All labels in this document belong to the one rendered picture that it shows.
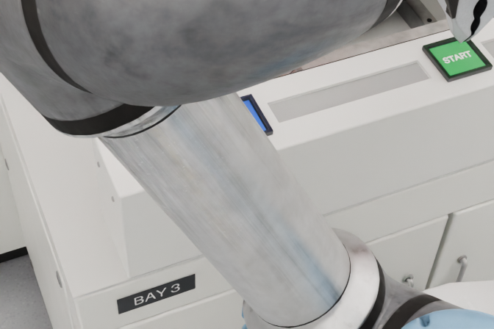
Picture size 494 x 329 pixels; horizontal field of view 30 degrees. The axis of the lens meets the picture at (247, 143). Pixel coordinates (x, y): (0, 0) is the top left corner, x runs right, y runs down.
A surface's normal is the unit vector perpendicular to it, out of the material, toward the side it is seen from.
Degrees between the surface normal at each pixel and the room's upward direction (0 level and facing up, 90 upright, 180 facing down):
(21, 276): 0
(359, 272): 17
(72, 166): 0
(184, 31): 73
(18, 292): 0
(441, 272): 90
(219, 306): 90
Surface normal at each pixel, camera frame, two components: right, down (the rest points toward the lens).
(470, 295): 0.04, -0.66
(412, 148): 0.39, 0.70
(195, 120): 0.61, 0.34
